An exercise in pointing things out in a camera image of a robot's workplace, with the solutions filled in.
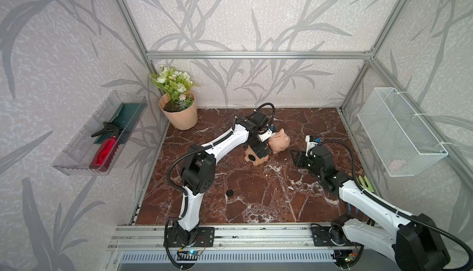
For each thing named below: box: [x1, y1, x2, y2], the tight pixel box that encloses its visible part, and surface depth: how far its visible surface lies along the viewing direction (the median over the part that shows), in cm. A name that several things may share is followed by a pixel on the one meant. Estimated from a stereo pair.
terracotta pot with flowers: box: [150, 64, 199, 130], surface depth 101 cm
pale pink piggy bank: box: [268, 128, 291, 153], surface depth 96 cm
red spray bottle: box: [88, 121, 124, 172], surface depth 61 cm
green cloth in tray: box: [93, 102, 148, 145], surface depth 68 cm
